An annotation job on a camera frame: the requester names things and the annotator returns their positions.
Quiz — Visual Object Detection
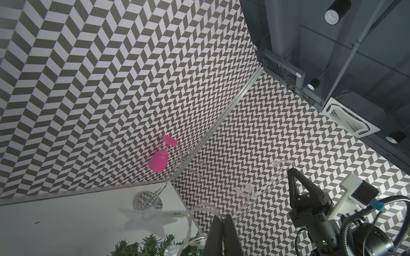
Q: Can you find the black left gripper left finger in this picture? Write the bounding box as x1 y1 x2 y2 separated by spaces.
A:
203 216 223 256

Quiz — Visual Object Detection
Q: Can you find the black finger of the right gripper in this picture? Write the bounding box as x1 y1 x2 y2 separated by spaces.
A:
287 168 332 209

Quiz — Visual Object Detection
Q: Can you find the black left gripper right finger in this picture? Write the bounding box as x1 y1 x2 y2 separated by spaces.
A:
223 214 244 256

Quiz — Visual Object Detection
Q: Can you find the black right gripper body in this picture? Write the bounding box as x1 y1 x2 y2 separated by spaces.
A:
288 195 341 256

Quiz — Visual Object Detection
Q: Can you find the small green christmas tree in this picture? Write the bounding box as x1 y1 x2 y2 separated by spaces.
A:
110 233 204 256

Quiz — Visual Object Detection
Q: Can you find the clear wire string light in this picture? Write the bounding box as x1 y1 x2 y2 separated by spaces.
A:
118 159 294 256

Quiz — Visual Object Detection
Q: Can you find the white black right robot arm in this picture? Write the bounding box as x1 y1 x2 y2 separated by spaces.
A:
287 168 410 256

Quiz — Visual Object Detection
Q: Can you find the white ceiling air vent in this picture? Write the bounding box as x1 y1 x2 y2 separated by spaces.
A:
322 98 380 138

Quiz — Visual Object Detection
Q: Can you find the pink wine glass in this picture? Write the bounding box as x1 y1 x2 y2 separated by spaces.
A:
148 135 178 173

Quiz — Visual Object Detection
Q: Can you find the black ceiling spotlight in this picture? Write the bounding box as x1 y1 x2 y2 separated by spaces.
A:
325 0 351 25

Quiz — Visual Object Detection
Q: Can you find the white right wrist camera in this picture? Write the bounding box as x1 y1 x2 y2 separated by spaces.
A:
328 173 380 219

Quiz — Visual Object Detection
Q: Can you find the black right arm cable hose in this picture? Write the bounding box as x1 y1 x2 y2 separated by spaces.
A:
337 195 410 256

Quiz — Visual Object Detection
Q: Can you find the aluminium corner post right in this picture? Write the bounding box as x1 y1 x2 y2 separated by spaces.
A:
173 66 264 182

